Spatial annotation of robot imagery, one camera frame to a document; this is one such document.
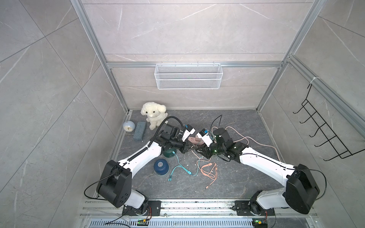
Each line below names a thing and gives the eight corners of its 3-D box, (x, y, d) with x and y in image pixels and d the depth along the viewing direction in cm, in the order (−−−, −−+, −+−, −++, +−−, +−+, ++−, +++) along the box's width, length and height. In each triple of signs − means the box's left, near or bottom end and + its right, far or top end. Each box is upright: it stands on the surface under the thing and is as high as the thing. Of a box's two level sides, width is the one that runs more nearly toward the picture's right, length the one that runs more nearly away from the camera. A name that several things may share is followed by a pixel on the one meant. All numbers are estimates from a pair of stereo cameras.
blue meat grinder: (156, 177, 85) (152, 171, 77) (157, 165, 90) (154, 158, 82) (168, 177, 85) (166, 171, 77) (169, 165, 90) (168, 158, 82)
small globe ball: (126, 133, 107) (122, 126, 100) (128, 127, 111) (124, 120, 104) (135, 133, 107) (132, 126, 100) (137, 127, 111) (133, 120, 104)
